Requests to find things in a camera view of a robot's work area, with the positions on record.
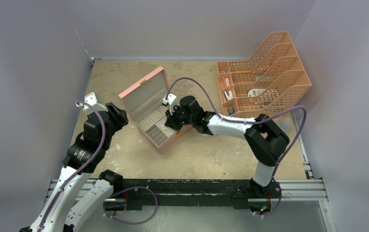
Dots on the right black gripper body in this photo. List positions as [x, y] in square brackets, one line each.
[179, 118]

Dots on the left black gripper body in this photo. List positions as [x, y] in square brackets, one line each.
[117, 121]

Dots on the pink jewelry box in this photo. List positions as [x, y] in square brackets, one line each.
[143, 101]

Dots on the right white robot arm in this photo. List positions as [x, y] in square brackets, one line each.
[264, 137]

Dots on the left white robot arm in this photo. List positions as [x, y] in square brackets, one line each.
[81, 160]

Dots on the small blue capped bottle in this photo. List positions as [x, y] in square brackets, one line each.
[230, 110]

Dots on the white stapler in organizer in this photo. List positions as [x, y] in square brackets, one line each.
[228, 95]

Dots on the white label card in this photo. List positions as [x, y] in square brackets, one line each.
[255, 92]

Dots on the orange mesh file organizer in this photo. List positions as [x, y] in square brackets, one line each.
[275, 66]

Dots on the clear plastic cup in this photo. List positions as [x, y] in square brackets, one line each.
[284, 124]

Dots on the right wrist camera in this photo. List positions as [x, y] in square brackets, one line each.
[171, 102]

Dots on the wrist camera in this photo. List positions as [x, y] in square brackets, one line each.
[171, 102]
[93, 100]

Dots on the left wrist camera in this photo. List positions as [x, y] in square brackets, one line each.
[93, 100]

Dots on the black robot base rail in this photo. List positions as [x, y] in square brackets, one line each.
[134, 194]

